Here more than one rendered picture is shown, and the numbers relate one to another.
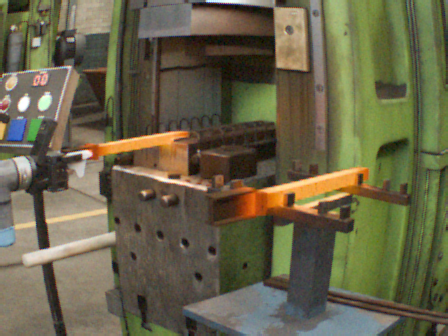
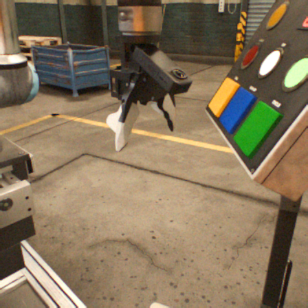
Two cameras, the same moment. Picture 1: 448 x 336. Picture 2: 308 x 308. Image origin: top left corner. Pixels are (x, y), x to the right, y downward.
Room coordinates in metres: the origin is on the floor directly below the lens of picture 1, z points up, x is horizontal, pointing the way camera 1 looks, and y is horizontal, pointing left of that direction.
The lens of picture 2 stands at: (1.52, 0.22, 1.16)
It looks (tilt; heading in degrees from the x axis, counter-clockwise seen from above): 24 degrees down; 72
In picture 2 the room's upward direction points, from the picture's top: straight up
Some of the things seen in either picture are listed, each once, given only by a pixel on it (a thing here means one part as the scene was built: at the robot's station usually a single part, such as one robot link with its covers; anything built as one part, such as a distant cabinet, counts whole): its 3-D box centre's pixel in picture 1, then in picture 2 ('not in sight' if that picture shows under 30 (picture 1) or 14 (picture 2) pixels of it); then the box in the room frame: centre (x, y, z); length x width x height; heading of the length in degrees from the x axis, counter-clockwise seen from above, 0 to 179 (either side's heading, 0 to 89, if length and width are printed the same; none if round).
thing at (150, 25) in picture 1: (215, 20); not in sight; (1.81, 0.03, 1.32); 0.42 x 0.20 x 0.10; 140
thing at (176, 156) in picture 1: (213, 142); not in sight; (1.81, 0.03, 0.96); 0.42 x 0.20 x 0.09; 140
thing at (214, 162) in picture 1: (229, 163); not in sight; (1.58, -0.01, 0.95); 0.12 x 0.08 x 0.06; 140
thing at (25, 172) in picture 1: (20, 173); not in sight; (1.25, 0.46, 0.99); 0.08 x 0.05 x 0.08; 50
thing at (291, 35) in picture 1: (291, 37); not in sight; (1.54, -0.16, 1.27); 0.09 x 0.02 x 0.17; 50
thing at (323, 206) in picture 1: (368, 197); not in sight; (1.01, -0.25, 1.01); 0.23 x 0.06 x 0.02; 133
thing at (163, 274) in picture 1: (230, 239); not in sight; (1.78, -0.02, 0.69); 0.56 x 0.38 x 0.45; 140
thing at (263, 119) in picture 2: (37, 130); (258, 130); (1.79, 0.58, 1.01); 0.07 x 0.05 x 0.07; 75
